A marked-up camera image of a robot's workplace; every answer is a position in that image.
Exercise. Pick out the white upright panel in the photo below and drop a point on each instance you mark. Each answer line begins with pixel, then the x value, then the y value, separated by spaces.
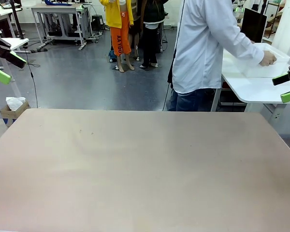
pixel 287 29

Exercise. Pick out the cardboard box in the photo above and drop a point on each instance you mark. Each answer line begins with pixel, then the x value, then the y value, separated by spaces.
pixel 17 113

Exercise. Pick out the person's right hand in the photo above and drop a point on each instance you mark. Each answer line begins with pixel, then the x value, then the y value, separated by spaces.
pixel 268 59

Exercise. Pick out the white desk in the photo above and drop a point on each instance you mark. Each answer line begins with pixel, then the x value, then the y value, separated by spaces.
pixel 17 42

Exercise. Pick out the blue item on workbench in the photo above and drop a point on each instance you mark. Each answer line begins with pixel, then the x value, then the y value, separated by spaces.
pixel 56 2

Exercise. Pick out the person's right forearm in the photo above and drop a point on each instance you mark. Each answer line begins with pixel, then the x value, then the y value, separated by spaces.
pixel 250 46

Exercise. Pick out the white side table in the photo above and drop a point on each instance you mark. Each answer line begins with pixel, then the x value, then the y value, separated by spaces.
pixel 251 89

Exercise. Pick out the black monitor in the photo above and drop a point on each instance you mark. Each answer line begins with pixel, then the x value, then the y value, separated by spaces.
pixel 253 24

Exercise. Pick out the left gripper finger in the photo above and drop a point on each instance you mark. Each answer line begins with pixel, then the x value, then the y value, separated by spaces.
pixel 12 58
pixel 1 76

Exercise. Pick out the mannequin in yellow and orange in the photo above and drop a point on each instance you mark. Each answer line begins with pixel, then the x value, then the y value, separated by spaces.
pixel 118 31

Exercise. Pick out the person in white shirt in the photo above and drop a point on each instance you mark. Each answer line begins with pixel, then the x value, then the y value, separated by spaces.
pixel 198 48

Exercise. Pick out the black stand pole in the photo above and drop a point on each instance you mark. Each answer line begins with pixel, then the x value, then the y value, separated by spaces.
pixel 16 19

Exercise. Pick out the mannequin in black clothes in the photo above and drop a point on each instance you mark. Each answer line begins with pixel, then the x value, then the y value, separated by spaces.
pixel 149 31

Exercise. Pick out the grey metal workbench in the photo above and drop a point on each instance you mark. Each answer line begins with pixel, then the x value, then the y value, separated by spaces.
pixel 60 14

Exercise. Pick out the wooden shelf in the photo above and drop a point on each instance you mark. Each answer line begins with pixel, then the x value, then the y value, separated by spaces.
pixel 274 19

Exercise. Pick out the white plastic basket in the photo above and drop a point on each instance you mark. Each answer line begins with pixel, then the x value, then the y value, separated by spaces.
pixel 265 67

